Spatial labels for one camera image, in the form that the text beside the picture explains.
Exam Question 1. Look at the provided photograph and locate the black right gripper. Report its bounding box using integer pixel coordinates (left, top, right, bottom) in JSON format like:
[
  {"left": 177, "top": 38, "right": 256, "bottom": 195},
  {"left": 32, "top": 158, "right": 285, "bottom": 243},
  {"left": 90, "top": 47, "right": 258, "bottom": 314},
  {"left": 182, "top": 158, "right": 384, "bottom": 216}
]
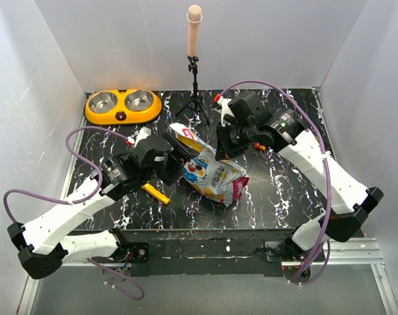
[{"left": 215, "top": 118, "right": 257, "bottom": 160}]

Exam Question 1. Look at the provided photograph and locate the white cartoon pet food bag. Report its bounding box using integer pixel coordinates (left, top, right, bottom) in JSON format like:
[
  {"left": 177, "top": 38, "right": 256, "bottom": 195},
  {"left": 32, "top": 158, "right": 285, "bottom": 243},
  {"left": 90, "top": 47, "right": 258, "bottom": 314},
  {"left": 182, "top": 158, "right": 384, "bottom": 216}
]
[{"left": 169, "top": 123, "right": 249, "bottom": 205}]

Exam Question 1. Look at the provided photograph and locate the yellow plastic food scoop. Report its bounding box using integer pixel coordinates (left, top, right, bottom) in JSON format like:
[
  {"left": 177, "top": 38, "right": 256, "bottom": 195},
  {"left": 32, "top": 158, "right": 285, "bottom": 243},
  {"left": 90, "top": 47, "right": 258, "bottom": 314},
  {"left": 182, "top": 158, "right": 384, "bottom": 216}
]
[{"left": 142, "top": 183, "right": 171, "bottom": 205}]

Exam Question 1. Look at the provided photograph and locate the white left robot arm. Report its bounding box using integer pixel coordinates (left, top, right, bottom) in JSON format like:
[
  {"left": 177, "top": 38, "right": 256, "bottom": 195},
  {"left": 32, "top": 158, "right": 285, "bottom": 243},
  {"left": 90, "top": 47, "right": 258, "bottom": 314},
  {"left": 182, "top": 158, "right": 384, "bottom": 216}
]
[{"left": 7, "top": 131, "right": 198, "bottom": 280}]

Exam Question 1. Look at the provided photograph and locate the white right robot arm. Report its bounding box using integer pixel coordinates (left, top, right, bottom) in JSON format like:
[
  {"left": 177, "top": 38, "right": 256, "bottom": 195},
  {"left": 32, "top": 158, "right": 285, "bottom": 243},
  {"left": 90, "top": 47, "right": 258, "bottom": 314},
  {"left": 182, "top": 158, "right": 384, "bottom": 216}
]
[{"left": 216, "top": 108, "right": 384, "bottom": 261}]

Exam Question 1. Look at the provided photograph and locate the yellow double pet bowl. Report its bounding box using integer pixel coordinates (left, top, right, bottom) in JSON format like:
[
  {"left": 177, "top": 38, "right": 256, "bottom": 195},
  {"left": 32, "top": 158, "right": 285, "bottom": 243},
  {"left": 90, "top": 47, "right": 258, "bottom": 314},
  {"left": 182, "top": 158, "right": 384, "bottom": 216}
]
[{"left": 84, "top": 89, "right": 163, "bottom": 126}]

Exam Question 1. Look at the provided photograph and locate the red yellow toy block truck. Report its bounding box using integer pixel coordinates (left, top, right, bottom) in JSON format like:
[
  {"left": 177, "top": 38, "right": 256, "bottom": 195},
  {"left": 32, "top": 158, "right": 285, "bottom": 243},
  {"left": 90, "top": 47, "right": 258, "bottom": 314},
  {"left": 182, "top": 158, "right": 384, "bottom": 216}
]
[{"left": 255, "top": 142, "right": 267, "bottom": 151}]

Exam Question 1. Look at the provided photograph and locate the black tripod stand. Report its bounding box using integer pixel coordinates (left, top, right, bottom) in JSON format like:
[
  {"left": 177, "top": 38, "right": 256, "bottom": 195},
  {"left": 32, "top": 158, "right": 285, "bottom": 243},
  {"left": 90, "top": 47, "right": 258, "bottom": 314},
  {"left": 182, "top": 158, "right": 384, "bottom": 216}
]
[{"left": 175, "top": 56, "right": 210, "bottom": 125}]

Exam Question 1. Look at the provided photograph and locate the pink microphone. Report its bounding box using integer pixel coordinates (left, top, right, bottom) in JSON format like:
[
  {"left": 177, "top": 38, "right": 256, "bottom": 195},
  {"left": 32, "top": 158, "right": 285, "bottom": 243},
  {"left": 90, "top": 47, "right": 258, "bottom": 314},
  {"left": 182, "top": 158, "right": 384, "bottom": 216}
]
[{"left": 187, "top": 5, "right": 203, "bottom": 58}]

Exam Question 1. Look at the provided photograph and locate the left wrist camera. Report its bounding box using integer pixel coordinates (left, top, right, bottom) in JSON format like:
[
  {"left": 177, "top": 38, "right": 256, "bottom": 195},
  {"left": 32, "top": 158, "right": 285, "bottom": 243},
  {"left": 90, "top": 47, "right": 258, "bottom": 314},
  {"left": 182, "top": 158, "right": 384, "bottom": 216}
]
[{"left": 127, "top": 127, "right": 152, "bottom": 148}]

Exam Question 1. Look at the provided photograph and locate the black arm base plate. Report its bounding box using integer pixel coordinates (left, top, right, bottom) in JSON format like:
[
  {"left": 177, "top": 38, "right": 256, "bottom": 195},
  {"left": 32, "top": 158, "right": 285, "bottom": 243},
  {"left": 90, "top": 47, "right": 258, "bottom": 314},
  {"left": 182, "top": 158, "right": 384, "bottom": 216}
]
[{"left": 119, "top": 229, "right": 292, "bottom": 277}]

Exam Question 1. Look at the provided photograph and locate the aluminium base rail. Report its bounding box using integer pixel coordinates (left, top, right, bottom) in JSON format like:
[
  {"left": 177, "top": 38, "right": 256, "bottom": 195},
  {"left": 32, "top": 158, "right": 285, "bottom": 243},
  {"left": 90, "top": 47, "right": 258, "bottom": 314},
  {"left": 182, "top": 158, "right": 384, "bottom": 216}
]
[{"left": 20, "top": 238, "right": 398, "bottom": 314}]

